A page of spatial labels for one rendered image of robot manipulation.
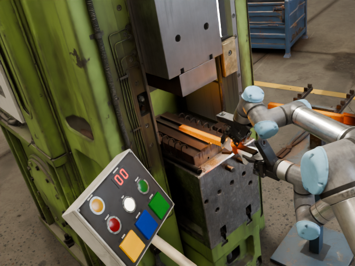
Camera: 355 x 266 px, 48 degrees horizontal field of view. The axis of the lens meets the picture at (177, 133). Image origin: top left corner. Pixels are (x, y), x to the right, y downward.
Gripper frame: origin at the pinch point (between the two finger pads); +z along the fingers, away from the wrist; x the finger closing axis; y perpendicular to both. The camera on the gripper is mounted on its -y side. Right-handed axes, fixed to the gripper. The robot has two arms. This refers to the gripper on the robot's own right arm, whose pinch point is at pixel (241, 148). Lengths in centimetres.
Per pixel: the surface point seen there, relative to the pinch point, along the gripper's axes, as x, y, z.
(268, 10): 301, 42, 220
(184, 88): -10.3, -28.5, 16.6
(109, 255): -70, -2, -6
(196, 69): -2.5, -33.6, 16.5
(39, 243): -65, 99, 147
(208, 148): -2.7, 4.4, 17.2
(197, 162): -10.4, 8.0, 17.3
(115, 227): -64, -7, -3
